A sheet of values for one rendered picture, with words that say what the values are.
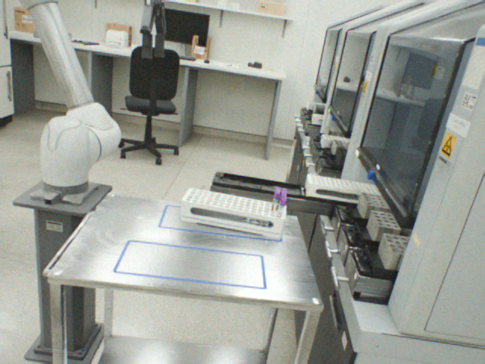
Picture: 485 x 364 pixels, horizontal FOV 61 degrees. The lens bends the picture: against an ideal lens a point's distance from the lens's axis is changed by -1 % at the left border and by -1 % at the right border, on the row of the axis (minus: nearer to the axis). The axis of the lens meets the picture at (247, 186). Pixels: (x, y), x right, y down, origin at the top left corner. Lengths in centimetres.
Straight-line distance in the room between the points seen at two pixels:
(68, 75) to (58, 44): 11
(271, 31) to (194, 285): 422
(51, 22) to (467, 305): 157
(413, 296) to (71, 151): 113
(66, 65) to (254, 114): 358
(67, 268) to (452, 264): 85
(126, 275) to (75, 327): 90
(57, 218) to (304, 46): 387
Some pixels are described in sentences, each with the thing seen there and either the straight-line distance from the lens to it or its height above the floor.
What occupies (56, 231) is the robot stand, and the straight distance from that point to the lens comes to 162.
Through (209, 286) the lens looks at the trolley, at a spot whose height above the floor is 82.
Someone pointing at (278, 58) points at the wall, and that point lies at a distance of 497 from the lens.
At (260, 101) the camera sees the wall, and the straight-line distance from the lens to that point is 504.
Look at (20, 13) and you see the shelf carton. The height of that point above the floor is 109.
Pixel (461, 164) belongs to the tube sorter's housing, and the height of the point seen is 117.
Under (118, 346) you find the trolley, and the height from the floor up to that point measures 28.
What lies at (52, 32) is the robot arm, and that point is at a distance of 172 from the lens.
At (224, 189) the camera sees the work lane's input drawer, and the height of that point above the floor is 80.
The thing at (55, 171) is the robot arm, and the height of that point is 81.
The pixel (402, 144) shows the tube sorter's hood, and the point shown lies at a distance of 121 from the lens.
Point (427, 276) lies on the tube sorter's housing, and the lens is 103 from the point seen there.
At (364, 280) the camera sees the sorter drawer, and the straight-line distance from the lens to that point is 115.
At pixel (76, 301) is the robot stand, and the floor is 29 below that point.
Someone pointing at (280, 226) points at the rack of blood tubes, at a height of 86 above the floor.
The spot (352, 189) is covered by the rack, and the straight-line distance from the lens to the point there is 157.
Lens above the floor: 138
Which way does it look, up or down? 22 degrees down
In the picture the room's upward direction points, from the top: 9 degrees clockwise
